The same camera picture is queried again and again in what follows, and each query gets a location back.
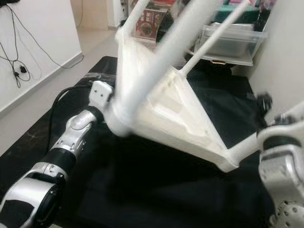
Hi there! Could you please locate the black shiny bag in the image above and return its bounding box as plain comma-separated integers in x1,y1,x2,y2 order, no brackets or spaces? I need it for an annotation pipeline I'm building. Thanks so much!
157,5,186,43

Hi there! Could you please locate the dark picture frame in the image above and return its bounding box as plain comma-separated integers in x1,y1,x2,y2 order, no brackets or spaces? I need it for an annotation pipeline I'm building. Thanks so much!
254,0,274,31

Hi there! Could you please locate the black table cloth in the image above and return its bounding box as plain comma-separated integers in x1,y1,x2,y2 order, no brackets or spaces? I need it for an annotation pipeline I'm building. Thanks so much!
0,56,274,228

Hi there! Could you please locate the white plastic table top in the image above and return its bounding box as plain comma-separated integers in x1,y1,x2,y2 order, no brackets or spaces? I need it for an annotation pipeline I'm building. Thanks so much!
104,26,250,172

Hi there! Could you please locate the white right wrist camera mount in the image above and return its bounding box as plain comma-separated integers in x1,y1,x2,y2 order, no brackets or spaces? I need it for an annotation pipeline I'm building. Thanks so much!
268,114,300,138

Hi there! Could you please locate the green pot lid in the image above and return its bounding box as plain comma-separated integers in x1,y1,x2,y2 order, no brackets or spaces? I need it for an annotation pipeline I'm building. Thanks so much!
214,5,262,24

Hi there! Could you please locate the black wall cable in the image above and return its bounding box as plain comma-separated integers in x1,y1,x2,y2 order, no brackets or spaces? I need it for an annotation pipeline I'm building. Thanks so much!
7,4,85,69
0,5,29,88

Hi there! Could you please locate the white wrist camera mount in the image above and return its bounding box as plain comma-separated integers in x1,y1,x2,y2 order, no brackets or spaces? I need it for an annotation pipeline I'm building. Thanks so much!
268,114,300,138
89,81,114,114

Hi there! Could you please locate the clear tape strip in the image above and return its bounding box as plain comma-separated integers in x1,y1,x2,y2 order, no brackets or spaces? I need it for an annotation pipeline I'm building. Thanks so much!
85,72,117,81

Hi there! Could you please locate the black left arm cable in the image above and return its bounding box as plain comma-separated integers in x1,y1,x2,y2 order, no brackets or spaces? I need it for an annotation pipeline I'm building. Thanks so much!
47,85,93,148

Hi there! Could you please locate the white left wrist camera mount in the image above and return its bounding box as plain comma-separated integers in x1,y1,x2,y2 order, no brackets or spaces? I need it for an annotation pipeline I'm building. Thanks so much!
89,81,114,114

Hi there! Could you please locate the clear plastic bin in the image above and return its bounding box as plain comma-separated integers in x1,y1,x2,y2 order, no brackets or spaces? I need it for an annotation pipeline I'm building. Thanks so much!
199,24,268,66

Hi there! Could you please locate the light wooden door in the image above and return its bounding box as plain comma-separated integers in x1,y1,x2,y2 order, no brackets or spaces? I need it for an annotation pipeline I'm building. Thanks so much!
71,0,110,28

